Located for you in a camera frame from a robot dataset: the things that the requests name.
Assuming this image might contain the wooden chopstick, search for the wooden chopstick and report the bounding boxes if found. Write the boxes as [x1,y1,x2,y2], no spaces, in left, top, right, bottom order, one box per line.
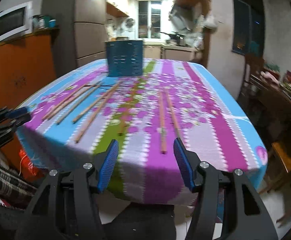
[72,81,121,124]
[165,89,182,138]
[42,82,88,120]
[74,81,122,144]
[46,81,100,120]
[159,91,167,154]
[118,84,138,136]
[55,82,101,125]

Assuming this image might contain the kitchen counter cabinets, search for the kitchen counter cabinets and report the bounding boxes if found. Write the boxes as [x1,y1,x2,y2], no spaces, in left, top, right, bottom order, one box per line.
[143,43,203,62]

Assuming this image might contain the kitchen window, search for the kitchen window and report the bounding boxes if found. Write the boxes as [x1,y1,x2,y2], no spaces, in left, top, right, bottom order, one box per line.
[137,1,162,39]

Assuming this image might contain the orange wooden cabinet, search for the orange wooden cabinet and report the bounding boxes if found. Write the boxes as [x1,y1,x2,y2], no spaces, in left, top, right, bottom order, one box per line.
[0,28,60,160]

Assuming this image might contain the plaid cloth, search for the plaid cloth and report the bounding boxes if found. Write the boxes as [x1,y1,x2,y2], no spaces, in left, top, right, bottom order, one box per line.
[0,168,37,202]

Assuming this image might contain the floral striped tablecloth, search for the floral striped tablecloth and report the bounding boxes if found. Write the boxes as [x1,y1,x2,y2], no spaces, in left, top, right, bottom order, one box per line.
[17,59,268,205]

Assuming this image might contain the dark wooden dining table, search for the dark wooden dining table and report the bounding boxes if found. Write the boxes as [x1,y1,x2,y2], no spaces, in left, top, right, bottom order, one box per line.
[249,75,291,136]

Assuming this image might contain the white microwave oven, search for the white microwave oven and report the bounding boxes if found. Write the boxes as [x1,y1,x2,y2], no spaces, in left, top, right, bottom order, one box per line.
[0,1,33,42]

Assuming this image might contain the blue lidded jar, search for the blue lidded jar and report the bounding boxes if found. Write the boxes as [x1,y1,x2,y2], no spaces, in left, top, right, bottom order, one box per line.
[48,19,56,28]

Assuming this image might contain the blue perforated utensil holder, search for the blue perforated utensil holder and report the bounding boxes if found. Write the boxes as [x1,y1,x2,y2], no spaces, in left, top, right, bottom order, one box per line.
[105,40,143,77]

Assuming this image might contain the grey refrigerator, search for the grey refrigerator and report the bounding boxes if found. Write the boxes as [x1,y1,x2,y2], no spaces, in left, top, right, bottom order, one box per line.
[41,0,107,77]

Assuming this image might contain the black wok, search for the black wok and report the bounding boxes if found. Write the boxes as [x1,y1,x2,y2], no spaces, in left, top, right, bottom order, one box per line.
[160,31,184,42]

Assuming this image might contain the dark curtained window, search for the dark curtained window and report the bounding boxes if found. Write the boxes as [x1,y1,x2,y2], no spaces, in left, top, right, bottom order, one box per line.
[232,0,265,57]

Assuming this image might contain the white plastic bag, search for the white plastic bag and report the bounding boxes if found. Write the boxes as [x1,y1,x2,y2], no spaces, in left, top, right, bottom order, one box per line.
[204,11,218,30]

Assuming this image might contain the range hood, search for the range hood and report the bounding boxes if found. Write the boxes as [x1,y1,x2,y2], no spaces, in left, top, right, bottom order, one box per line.
[169,4,201,34]

